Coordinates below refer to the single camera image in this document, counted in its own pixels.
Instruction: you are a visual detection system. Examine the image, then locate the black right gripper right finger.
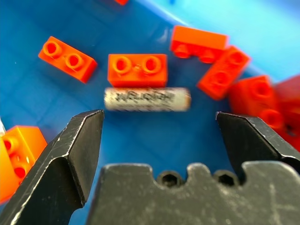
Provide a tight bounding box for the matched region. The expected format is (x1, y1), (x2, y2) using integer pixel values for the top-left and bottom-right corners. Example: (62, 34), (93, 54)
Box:
(216, 112), (300, 183)

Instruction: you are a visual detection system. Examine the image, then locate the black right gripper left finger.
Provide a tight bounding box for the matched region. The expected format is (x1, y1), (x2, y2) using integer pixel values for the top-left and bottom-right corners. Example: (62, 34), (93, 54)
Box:
(0, 109), (105, 225)

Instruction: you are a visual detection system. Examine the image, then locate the white cylindrical battery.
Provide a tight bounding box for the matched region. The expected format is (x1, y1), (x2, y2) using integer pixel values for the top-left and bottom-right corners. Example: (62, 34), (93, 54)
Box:
(104, 87), (191, 113)

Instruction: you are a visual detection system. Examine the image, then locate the blue plastic bin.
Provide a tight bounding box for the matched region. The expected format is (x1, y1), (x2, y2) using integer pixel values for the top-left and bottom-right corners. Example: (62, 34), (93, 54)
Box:
(0, 0), (300, 225)

